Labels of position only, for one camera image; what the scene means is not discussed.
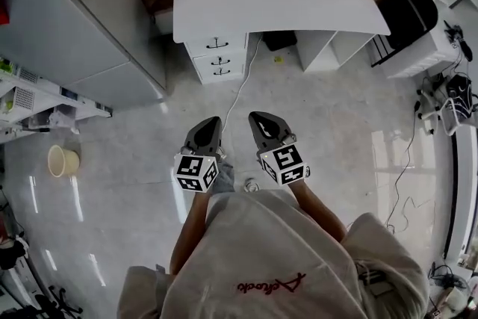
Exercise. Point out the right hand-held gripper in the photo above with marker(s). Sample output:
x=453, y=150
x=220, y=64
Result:
x=282, y=160

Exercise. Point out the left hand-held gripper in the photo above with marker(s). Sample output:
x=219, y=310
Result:
x=198, y=160

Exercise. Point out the person's right forearm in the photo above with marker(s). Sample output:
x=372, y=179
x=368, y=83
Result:
x=317, y=213

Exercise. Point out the person's left forearm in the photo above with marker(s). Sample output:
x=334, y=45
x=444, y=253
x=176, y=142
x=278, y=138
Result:
x=190, y=231

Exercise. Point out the white small desk drawer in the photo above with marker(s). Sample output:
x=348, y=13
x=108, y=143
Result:
x=221, y=73

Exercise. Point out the white middle-size desk drawer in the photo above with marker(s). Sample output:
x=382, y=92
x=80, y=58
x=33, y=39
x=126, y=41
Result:
x=218, y=61

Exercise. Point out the white open desk cabinet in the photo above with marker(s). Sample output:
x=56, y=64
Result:
x=321, y=52

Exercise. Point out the white desk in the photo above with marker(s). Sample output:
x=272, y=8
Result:
x=276, y=3

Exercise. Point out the person's grey trouser leg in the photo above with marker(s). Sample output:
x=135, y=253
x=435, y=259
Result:
x=224, y=179

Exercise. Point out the person's white shoe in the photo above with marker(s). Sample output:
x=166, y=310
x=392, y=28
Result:
x=252, y=186

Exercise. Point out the person's beige hoodie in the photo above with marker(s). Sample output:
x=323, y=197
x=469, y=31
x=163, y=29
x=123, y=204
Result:
x=269, y=257

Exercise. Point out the small yellow scrap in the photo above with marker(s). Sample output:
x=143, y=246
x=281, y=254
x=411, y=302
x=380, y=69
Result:
x=278, y=59

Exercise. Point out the black box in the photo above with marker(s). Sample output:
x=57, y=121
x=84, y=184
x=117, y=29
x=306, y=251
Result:
x=280, y=40

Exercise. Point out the beige bucket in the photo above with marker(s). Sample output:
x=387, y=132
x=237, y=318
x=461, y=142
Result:
x=61, y=160

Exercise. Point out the white storage shelf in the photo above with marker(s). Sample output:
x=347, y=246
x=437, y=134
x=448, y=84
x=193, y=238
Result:
x=45, y=101

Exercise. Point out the white side table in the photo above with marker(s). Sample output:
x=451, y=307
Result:
x=422, y=56

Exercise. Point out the grey refrigerator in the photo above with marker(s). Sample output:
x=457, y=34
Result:
x=74, y=18

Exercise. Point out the black and white bag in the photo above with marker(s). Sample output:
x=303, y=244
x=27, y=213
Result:
x=459, y=97

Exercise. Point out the black chair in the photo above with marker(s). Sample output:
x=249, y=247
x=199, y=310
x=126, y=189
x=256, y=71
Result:
x=407, y=15

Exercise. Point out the black swivel chair base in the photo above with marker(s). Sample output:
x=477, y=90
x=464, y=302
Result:
x=59, y=302

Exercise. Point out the red object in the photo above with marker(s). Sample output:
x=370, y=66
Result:
x=3, y=11

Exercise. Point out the white long rail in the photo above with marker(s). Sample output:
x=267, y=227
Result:
x=461, y=190

